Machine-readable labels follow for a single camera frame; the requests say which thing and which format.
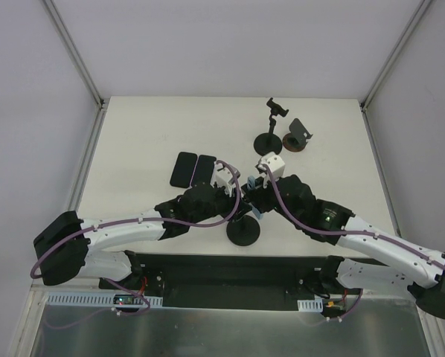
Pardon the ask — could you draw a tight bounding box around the light blue case smartphone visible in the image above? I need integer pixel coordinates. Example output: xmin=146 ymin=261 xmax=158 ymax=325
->
xmin=246 ymin=176 xmax=263 ymax=220

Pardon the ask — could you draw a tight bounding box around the lavender case smartphone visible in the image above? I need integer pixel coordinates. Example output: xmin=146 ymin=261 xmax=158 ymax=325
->
xmin=191 ymin=155 xmax=217 ymax=187

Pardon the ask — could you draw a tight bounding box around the black smartphone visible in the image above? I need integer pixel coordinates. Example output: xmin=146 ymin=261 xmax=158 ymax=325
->
xmin=170 ymin=152 xmax=198 ymax=189

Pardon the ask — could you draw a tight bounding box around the black round-base phone stand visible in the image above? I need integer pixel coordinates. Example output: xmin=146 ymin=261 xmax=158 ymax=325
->
xmin=253 ymin=97 xmax=289 ymax=156

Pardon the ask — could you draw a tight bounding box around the brown-base black phone stand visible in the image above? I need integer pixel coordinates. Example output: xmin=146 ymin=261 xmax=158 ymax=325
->
xmin=282 ymin=118 xmax=313 ymax=152

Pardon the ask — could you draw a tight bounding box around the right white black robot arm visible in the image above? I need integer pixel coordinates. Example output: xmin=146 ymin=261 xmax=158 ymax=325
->
xmin=243 ymin=175 xmax=445 ymax=320

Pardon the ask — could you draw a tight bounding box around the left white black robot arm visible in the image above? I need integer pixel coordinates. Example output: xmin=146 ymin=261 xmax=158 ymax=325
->
xmin=30 ymin=184 xmax=250 ymax=289

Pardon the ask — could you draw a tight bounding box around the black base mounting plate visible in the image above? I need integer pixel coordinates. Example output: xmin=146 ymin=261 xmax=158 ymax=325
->
xmin=120 ymin=254 xmax=359 ymax=311

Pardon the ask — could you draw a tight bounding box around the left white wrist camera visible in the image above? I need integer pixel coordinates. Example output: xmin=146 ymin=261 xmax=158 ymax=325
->
xmin=213 ymin=165 xmax=240 ymax=197

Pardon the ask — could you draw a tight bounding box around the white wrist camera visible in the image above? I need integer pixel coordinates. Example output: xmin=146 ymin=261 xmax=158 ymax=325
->
xmin=255 ymin=152 xmax=286 ymax=186
xmin=213 ymin=165 xmax=240 ymax=197

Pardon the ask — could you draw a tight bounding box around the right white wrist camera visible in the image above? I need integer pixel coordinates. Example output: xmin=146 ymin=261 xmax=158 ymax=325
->
xmin=255 ymin=152 xmax=286 ymax=186

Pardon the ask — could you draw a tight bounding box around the right white cable duct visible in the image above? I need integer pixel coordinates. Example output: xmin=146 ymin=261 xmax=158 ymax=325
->
xmin=297 ymin=297 xmax=324 ymax=313

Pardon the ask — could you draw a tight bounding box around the white cable duct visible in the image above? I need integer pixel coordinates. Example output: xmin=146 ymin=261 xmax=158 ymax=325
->
xmin=47 ymin=292 xmax=163 ymax=309
xmin=297 ymin=297 xmax=324 ymax=313

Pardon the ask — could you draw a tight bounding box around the front aluminium frame rail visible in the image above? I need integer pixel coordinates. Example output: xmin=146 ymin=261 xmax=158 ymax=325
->
xmin=31 ymin=260 xmax=432 ymax=300

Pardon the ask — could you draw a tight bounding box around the left aluminium frame post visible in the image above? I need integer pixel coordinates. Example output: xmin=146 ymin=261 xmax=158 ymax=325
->
xmin=39 ymin=0 xmax=110 ymax=111

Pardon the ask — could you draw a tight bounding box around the aluminium frame post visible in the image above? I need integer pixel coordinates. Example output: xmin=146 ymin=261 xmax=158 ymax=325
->
xmin=39 ymin=0 xmax=110 ymax=111
xmin=359 ymin=0 xmax=435 ymax=112

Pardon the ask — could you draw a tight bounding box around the right aluminium frame post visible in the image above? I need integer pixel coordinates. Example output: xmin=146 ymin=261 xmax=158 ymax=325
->
xmin=359 ymin=0 xmax=435 ymax=112

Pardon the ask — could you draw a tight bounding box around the left white cable duct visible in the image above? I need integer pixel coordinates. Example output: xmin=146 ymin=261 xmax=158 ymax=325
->
xmin=47 ymin=292 xmax=163 ymax=309

